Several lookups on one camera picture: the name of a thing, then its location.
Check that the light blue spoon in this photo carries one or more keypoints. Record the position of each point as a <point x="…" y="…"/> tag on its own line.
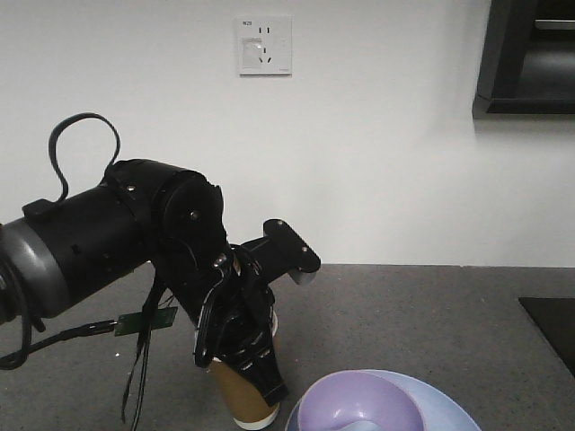
<point x="362" y="425"/>

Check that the green circuit board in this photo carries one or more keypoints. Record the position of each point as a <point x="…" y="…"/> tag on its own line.
<point x="133" y="323"/>

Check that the white wall socket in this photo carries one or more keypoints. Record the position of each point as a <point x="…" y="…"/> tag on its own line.
<point x="264" y="45"/>

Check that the light blue plate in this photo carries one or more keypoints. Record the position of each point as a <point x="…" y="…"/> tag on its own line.
<point x="439" y="411"/>

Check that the purple bowl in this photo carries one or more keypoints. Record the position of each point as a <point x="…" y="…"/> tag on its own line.
<point x="341" y="398"/>

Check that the black induction cooktop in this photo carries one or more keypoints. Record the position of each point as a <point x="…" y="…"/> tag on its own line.
<point x="555" y="318"/>

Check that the brown paper cup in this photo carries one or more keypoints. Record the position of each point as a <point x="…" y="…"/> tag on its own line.
<point x="246" y="405"/>

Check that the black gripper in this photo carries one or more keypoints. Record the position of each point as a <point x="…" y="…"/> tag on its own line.
<point x="230" y="305"/>

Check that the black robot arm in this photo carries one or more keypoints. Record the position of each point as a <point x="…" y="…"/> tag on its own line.
<point x="60" y="253"/>

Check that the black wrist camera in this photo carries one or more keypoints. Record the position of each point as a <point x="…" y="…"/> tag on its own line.
<point x="281" y="251"/>

